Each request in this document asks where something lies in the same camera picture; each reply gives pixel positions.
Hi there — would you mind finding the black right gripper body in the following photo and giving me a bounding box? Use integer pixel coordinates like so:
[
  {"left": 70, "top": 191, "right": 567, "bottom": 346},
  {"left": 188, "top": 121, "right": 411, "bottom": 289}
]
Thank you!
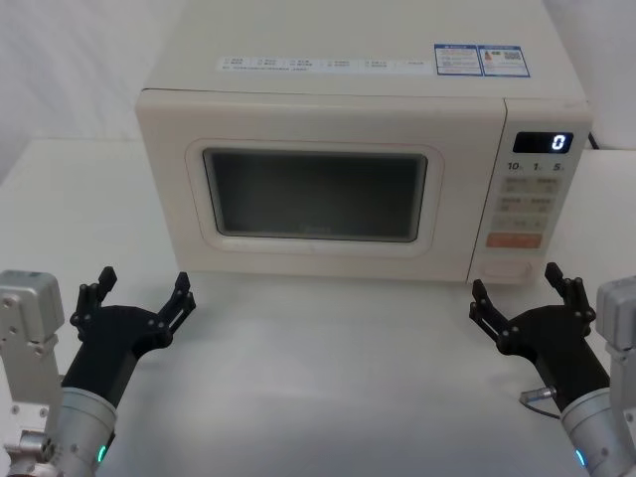
[{"left": 513, "top": 304, "right": 612, "bottom": 412}]

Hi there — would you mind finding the white curtain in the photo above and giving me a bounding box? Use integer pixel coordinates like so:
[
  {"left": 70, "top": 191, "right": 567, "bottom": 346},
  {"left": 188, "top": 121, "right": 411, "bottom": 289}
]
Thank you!
[{"left": 0, "top": 0, "right": 636, "bottom": 150}]

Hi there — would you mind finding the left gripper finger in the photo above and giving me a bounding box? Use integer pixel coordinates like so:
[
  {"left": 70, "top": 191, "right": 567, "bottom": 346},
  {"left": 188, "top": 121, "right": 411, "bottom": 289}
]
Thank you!
[
  {"left": 148, "top": 270, "right": 197, "bottom": 345},
  {"left": 69, "top": 265, "right": 119, "bottom": 343}
]

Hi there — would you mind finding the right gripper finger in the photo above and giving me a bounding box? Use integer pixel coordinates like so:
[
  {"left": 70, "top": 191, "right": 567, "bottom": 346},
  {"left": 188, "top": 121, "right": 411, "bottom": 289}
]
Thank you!
[
  {"left": 544, "top": 261, "right": 597, "bottom": 340},
  {"left": 469, "top": 277, "right": 522, "bottom": 356}
]

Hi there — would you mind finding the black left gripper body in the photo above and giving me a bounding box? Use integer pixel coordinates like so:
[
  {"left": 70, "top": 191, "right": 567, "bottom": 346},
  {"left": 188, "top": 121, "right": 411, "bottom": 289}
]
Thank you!
[{"left": 61, "top": 304, "right": 173, "bottom": 408}]

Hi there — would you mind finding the blue and white sticker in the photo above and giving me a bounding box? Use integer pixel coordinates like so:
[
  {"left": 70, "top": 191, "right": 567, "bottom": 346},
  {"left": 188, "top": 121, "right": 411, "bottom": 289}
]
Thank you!
[{"left": 432, "top": 42, "right": 533, "bottom": 79}]

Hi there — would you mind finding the long white sticker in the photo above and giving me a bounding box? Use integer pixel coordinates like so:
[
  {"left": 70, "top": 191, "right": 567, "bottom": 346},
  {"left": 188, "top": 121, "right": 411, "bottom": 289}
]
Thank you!
[{"left": 215, "top": 53, "right": 434, "bottom": 78}]

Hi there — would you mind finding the cream microwave oven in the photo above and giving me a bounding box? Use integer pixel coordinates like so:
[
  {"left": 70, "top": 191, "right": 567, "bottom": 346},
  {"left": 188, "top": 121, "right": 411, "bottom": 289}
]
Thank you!
[{"left": 134, "top": 0, "right": 596, "bottom": 287}]

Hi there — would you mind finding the thin dark wrist cable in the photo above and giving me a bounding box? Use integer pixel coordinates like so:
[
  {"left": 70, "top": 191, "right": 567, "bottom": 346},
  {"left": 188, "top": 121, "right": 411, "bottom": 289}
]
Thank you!
[{"left": 519, "top": 387, "right": 566, "bottom": 416}]

